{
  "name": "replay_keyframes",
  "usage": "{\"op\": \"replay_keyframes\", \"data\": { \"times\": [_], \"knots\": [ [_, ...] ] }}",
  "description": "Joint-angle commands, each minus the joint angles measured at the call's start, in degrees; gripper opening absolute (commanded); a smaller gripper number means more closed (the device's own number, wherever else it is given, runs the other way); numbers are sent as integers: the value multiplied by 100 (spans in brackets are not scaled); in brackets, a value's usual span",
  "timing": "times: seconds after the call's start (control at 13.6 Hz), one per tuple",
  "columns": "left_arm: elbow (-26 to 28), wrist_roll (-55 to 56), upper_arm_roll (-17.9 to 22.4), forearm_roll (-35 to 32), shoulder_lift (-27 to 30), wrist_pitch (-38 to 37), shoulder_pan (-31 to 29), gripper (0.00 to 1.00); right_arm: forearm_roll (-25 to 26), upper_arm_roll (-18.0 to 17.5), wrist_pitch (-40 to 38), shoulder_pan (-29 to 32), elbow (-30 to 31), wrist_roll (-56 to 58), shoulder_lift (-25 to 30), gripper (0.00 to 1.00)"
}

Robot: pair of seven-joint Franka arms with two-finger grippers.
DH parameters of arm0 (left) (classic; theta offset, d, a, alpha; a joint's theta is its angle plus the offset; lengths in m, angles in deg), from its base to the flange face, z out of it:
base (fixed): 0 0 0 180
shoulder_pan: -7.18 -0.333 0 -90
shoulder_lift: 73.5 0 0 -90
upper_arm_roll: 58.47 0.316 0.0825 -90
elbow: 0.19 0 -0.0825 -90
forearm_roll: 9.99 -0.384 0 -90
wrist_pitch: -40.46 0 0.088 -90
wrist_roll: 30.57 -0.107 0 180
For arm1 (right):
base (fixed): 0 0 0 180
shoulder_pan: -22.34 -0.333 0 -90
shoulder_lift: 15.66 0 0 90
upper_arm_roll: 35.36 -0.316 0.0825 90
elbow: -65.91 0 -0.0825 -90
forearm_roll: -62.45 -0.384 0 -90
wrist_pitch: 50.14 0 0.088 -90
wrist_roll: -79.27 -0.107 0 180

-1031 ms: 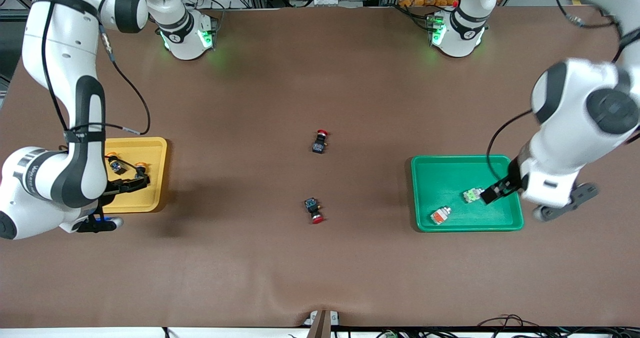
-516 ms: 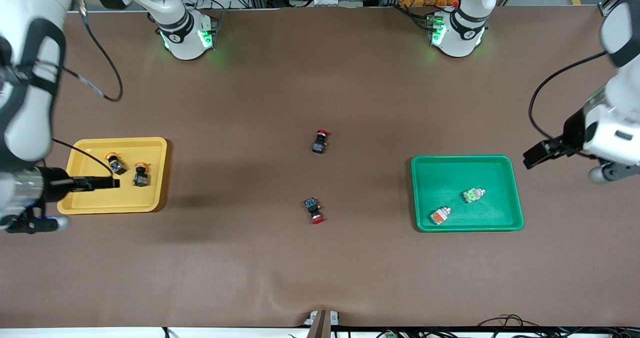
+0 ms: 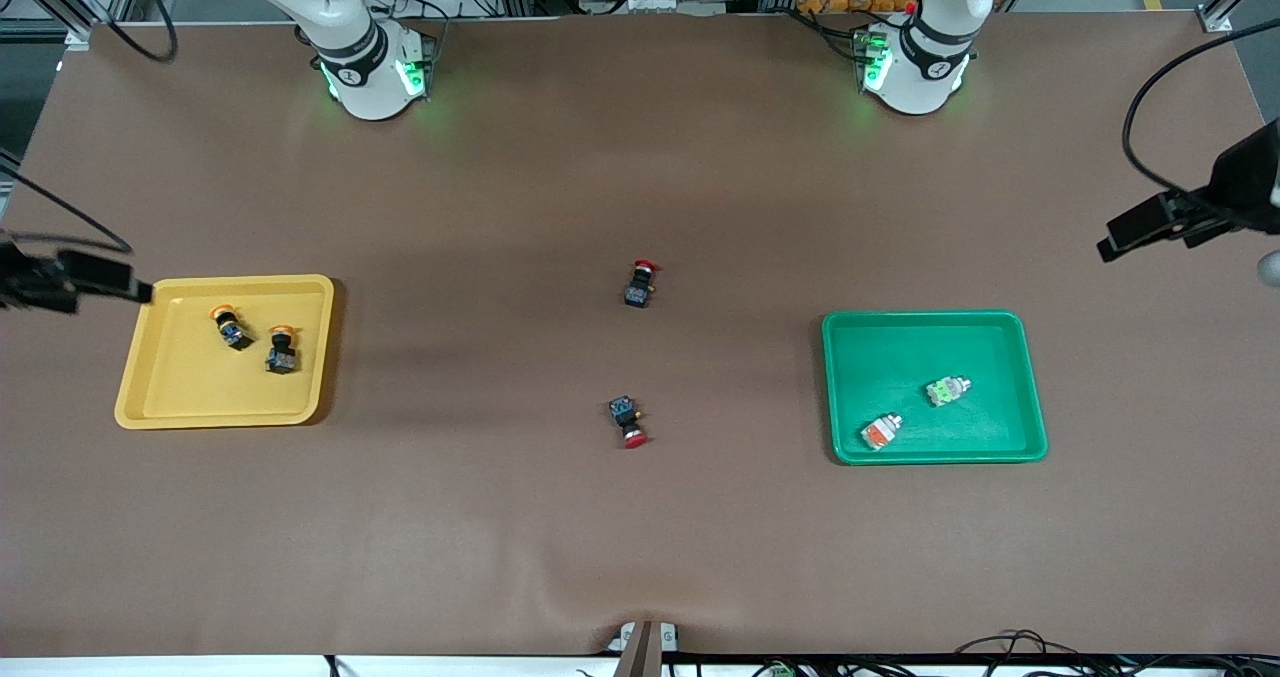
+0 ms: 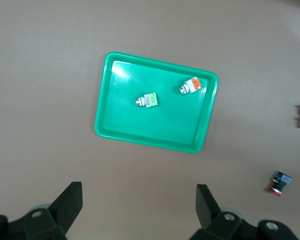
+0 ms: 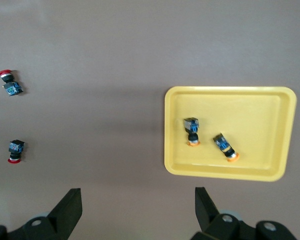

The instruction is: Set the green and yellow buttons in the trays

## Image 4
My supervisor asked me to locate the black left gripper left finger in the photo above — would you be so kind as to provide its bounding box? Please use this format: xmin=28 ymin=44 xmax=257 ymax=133
xmin=0 ymin=181 xmax=84 ymax=240

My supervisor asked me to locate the brown table cover sheet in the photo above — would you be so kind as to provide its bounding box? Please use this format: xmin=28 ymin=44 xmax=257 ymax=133
xmin=0 ymin=0 xmax=300 ymax=240

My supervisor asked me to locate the green plastic tray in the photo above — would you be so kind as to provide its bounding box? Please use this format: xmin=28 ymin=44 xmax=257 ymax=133
xmin=94 ymin=51 xmax=219 ymax=154

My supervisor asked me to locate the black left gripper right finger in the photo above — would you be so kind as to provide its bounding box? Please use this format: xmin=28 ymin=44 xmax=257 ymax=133
xmin=189 ymin=183 xmax=300 ymax=240

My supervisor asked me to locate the white switch with green block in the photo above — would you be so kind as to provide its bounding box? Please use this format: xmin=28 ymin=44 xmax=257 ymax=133
xmin=135 ymin=92 xmax=159 ymax=108

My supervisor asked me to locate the white switch with orange block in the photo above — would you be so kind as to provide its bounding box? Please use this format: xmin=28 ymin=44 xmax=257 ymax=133
xmin=178 ymin=76 xmax=203 ymax=95

